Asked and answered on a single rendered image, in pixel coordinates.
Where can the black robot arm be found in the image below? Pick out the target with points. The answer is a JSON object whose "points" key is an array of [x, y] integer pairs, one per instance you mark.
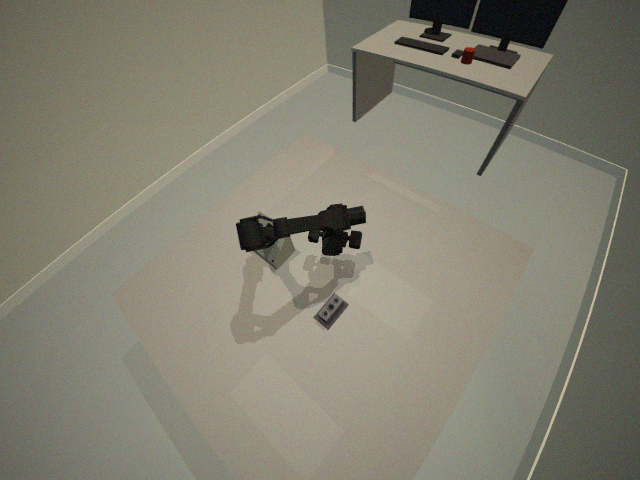
{"points": [[253, 236]]}

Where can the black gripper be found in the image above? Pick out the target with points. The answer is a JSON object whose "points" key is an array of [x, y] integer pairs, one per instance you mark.
{"points": [[354, 239]]}

